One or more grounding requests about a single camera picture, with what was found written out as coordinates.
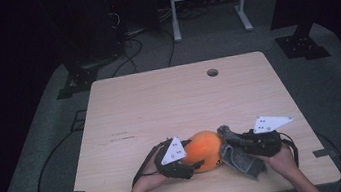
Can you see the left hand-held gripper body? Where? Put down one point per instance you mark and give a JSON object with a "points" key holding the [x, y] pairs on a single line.
{"points": [[173, 166]]}

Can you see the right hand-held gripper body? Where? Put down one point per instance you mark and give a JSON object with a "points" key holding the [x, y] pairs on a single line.
{"points": [[266, 143]]}

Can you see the grey cloth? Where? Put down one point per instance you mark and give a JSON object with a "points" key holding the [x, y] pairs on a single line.
{"points": [[238, 163]]}

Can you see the orange plush toy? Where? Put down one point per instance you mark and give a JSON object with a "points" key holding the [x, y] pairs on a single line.
{"points": [[204, 150]]}

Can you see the person's right hand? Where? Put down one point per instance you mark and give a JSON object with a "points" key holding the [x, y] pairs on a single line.
{"points": [[280, 163]]}

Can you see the person's left hand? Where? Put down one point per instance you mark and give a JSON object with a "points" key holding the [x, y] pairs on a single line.
{"points": [[151, 179]]}

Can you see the black stand base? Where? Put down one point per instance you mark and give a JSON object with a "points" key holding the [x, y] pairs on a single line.
{"points": [[80, 80], [301, 45]]}

